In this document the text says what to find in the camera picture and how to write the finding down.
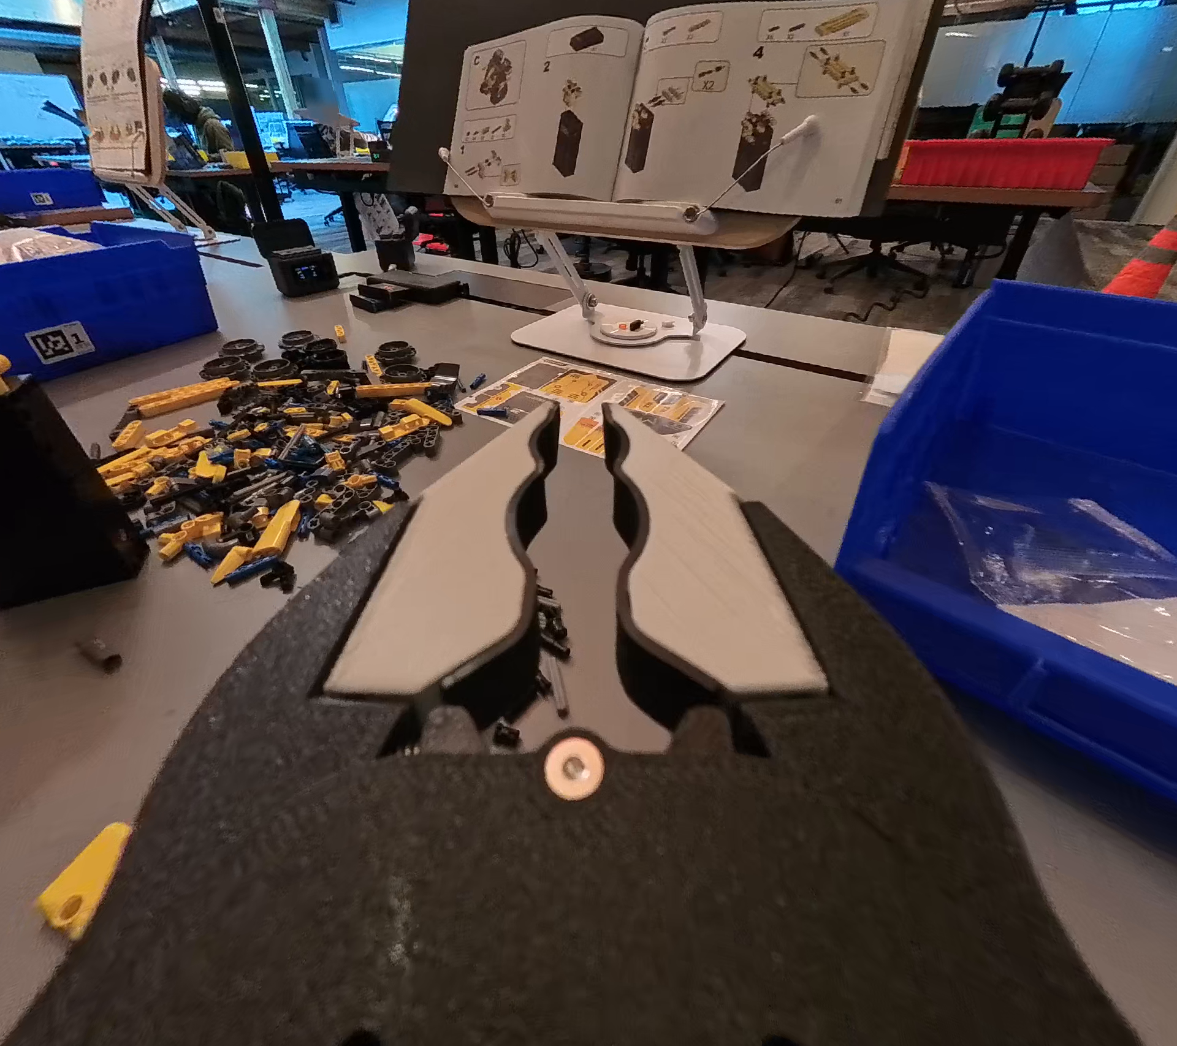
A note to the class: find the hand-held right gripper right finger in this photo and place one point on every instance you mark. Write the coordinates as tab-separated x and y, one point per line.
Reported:
727	595

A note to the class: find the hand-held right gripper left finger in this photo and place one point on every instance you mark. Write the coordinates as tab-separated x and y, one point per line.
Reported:
433	595

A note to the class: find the pile of toy building pieces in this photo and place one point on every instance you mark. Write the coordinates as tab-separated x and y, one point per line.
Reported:
277	526

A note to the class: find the black toy block yellow connectors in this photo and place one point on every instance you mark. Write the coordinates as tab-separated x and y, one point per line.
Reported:
56	503

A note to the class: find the yellow grey sticker sheet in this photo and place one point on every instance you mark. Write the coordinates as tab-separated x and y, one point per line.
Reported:
663	407

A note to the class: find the blue plastic bin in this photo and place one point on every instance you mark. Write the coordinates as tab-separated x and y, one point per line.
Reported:
921	466
139	301
65	187

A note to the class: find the white book stand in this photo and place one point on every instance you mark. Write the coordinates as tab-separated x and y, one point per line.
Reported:
709	351
157	145

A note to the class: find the printed paper sheets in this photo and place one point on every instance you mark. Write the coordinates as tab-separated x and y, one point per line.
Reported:
897	370

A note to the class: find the small black box orange print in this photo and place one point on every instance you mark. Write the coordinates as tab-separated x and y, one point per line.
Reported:
373	296

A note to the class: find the black power bank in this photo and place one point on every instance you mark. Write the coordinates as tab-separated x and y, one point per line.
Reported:
423	288

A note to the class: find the clear plastic bag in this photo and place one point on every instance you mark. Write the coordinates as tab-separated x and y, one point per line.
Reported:
46	246
1040	550

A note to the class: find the small dark toy pin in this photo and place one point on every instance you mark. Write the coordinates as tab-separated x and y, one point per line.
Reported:
100	654

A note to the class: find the black charger with display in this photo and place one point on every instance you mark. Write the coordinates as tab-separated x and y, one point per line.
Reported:
295	246

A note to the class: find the yellow toy piece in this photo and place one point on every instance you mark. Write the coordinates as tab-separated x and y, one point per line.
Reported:
88	880

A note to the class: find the red plastic bin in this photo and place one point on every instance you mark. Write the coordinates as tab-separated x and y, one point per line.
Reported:
1003	163

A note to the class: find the orange traffic cone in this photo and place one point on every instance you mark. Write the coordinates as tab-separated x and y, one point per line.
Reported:
1149	264

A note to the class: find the green toy truck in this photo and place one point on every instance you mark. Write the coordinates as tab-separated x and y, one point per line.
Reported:
1022	108

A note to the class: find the black pole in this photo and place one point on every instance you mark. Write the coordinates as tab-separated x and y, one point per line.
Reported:
213	7

